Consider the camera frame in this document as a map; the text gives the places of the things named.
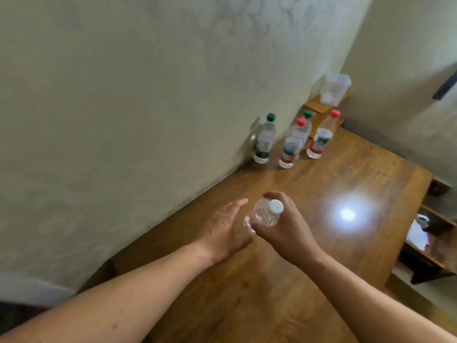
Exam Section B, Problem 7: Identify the person's right hand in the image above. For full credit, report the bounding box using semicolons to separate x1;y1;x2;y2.
251;191;324;267

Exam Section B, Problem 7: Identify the person's left hand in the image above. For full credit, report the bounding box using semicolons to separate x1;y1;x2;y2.
194;199;254;267

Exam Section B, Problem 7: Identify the white-capped clear plastic bottle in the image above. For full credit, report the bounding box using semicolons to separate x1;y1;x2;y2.
243;198;285;235

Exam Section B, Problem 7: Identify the person's right forearm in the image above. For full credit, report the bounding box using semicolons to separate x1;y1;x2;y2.
289;252;457;343

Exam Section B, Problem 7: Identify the person's left forearm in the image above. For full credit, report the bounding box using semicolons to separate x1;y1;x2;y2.
0;241;215;343

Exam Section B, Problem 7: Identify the green-capped clear water bottle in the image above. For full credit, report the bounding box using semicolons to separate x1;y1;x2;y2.
299;110;314;140
253;113;277;165

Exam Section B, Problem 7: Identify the red-capped clear water bottle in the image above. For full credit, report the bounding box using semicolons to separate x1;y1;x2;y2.
306;109;341;160
278;118;308;170

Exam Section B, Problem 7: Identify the small wooden stand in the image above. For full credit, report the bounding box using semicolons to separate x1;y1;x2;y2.
303;92;348;130

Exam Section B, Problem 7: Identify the clear plastic container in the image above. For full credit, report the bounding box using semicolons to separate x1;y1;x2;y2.
319;73;352;107

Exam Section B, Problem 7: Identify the white paper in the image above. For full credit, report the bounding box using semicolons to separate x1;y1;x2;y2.
406;214;433;252

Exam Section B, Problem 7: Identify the dark wooden side shelf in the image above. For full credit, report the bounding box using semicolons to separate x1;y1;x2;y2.
398;178;457;285

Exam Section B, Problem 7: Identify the dark wall-mounted object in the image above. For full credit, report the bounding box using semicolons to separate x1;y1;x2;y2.
432;70;457;101

